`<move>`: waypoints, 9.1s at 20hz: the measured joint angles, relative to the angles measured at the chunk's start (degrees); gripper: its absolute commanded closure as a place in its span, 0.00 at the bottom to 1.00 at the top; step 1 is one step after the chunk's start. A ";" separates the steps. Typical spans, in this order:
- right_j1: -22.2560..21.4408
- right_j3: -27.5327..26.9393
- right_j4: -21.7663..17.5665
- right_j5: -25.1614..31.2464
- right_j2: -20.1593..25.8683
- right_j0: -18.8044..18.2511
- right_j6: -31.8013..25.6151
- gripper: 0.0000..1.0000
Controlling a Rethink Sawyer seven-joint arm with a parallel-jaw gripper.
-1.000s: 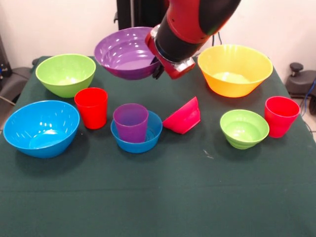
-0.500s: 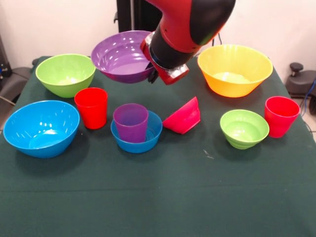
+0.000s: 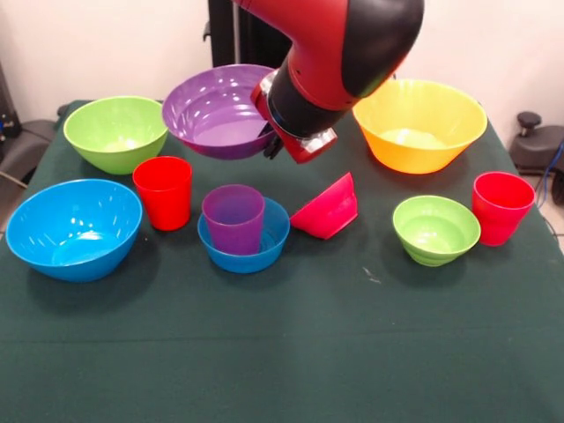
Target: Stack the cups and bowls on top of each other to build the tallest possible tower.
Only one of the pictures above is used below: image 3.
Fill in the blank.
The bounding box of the grey stand base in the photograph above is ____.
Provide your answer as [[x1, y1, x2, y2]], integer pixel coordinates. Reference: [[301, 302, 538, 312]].
[[510, 125, 564, 177], [0, 118, 58, 186]]

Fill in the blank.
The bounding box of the purple cup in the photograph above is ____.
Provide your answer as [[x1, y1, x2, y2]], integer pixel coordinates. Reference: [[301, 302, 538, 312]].
[[201, 184, 266, 256]]

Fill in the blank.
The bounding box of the large yellow bowl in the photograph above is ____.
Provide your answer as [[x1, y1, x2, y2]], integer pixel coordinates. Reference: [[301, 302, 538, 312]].
[[352, 78, 488, 175]]

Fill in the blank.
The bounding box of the black knob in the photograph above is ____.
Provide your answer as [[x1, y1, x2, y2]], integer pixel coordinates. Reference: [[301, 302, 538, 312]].
[[516, 111, 543, 138]]

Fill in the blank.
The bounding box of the small pink bowl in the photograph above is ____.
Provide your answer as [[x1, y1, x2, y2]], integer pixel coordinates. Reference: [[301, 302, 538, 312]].
[[289, 171, 359, 241]]

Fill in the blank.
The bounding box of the purple bowl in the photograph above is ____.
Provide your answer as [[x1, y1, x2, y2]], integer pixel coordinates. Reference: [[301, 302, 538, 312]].
[[161, 63, 278, 160]]

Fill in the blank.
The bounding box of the black equipment box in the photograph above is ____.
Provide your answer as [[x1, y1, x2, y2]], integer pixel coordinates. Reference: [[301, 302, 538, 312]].
[[0, 61, 22, 143]]

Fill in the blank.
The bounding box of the small green bowl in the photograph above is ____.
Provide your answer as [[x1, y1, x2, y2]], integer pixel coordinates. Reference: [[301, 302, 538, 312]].
[[392, 195, 482, 268]]

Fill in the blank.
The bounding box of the small blue bowl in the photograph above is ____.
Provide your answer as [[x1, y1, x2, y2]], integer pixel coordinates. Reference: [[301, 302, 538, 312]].
[[197, 197, 292, 275]]

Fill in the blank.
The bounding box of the red cup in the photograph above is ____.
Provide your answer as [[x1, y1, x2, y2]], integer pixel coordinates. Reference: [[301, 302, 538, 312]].
[[132, 155, 194, 232], [471, 171, 537, 248]]

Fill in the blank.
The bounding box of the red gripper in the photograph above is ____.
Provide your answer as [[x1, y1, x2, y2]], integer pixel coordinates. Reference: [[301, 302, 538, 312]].
[[250, 72, 338, 165]]

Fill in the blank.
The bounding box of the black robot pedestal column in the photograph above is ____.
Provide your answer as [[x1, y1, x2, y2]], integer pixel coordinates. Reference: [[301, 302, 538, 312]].
[[203, 0, 292, 102]]

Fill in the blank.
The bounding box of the large green bowl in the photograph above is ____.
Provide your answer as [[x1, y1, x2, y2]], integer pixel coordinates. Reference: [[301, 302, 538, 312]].
[[63, 95, 170, 176]]

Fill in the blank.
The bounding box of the dark green tablecloth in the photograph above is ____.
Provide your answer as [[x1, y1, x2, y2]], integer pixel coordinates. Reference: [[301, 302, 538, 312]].
[[0, 100, 564, 423]]

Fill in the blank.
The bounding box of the large blue bowl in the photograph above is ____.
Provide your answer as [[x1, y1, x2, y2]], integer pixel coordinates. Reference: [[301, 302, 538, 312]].
[[5, 178, 144, 283]]

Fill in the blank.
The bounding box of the blue cable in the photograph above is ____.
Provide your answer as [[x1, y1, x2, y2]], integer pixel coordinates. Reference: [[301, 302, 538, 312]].
[[539, 139, 564, 204]]

